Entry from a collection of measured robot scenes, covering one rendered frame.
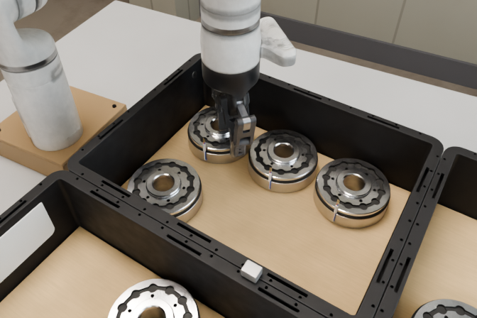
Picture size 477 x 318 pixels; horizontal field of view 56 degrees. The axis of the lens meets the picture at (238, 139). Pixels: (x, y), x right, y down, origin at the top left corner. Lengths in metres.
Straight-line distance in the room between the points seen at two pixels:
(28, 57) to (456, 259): 0.67
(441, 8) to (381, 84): 1.19
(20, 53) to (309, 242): 0.50
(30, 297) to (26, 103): 0.33
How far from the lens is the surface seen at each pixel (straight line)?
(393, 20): 2.32
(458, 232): 0.69
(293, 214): 0.64
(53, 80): 0.80
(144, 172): 0.66
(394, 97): 1.08
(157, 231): 0.51
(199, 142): 0.69
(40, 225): 0.61
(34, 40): 0.77
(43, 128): 0.84
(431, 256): 0.65
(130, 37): 1.25
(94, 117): 0.93
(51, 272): 0.64
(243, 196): 0.66
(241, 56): 0.54
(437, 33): 2.32
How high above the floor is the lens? 1.35
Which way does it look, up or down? 45 degrees down
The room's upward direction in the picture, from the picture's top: straight up
